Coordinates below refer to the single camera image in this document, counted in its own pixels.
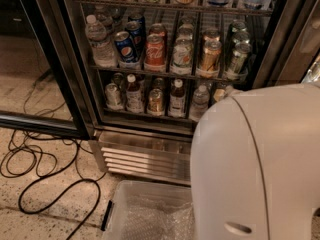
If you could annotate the gold can bottom shelf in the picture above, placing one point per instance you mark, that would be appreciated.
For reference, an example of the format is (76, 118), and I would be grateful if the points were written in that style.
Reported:
(156, 102)

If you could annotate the blue pepsi can behind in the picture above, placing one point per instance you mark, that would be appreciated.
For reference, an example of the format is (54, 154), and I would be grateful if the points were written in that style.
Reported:
(135, 30)

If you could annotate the clear water bottle bottom shelf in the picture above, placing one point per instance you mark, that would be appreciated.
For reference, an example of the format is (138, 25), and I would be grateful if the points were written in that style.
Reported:
(199, 103)

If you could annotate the stainless steel fridge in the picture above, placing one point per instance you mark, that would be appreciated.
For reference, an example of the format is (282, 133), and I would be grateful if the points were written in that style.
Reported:
(158, 147)

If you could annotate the blue pepsi can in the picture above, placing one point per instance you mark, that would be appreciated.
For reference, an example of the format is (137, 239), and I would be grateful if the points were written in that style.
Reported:
(135, 30)
(125, 47)

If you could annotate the green silver soda can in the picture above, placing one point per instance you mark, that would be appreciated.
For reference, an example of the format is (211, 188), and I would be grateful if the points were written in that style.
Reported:
(239, 56)

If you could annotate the brown tea bottle white cap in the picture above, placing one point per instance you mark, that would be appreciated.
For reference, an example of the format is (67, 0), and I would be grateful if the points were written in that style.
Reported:
(177, 99)

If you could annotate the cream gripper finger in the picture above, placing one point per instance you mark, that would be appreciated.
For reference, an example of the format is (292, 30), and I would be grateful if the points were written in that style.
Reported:
(220, 94)

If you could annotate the gold orange soda can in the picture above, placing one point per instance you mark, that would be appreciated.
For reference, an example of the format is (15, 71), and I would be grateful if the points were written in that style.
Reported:
(208, 65)

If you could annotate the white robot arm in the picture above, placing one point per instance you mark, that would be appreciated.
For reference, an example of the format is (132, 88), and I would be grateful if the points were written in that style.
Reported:
(255, 165)

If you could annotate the blue pepsi can front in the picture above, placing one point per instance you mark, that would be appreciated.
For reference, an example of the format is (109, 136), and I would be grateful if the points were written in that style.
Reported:
(125, 47)

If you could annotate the bubble wrap sheet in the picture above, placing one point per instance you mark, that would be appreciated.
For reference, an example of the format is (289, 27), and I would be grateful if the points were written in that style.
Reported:
(157, 220)

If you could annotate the large water bottle middle shelf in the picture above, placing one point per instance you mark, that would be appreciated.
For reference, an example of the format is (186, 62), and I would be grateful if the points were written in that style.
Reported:
(100, 43)

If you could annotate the red coca cola can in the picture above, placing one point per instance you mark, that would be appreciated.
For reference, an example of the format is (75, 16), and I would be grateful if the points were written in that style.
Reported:
(155, 53)

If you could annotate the silver can bottom shelf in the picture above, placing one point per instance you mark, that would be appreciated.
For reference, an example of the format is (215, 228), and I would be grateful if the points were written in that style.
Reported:
(114, 97)

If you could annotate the brown bottle white label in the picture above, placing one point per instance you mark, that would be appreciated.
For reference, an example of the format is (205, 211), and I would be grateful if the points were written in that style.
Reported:
(133, 95)

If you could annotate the white green soda can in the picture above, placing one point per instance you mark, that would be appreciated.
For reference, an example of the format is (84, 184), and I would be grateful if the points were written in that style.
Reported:
(181, 62)

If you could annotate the clear plastic storage bin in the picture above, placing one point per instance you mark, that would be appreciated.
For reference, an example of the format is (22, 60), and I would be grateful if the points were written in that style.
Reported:
(138, 189)

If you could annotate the open glass fridge door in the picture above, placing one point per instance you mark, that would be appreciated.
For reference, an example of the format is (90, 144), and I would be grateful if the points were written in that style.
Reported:
(39, 82)

